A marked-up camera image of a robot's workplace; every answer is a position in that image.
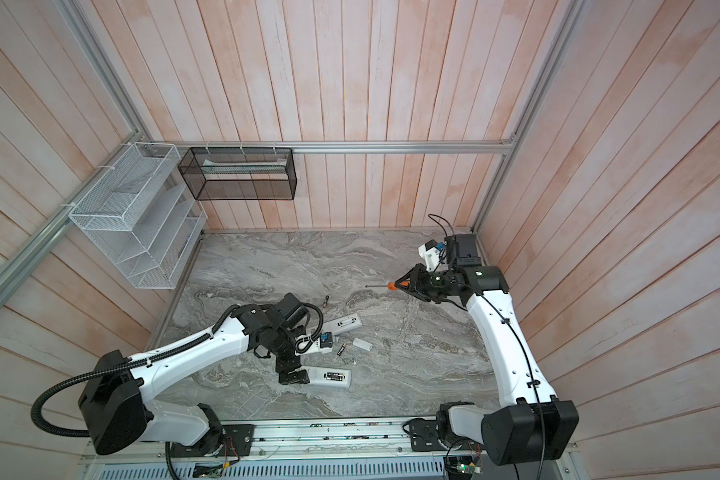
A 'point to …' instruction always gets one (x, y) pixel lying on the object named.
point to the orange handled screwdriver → (391, 286)
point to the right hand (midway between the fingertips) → (399, 284)
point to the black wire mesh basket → (239, 173)
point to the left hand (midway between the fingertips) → (301, 366)
